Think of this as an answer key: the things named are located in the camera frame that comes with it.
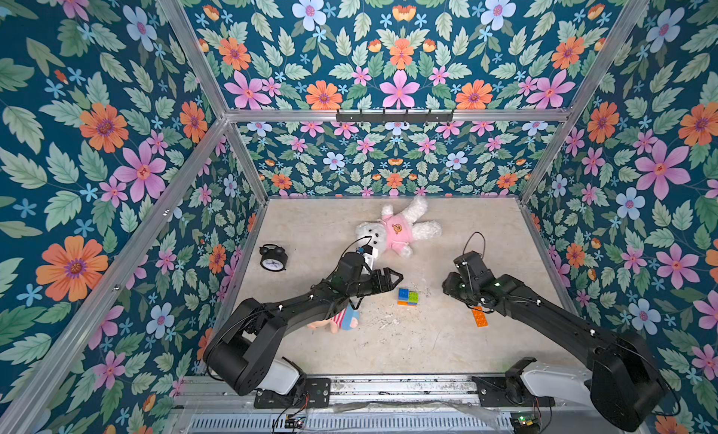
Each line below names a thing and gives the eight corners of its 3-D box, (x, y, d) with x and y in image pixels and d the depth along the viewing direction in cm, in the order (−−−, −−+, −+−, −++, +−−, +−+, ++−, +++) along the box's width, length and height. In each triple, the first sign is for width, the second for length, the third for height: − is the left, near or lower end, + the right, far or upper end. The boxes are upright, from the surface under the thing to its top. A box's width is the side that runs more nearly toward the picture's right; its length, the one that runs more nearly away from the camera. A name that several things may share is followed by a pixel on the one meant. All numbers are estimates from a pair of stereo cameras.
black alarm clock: (264, 271, 99) (256, 258, 92) (268, 258, 103) (260, 244, 96) (285, 271, 99) (278, 258, 92) (289, 258, 103) (282, 244, 96)
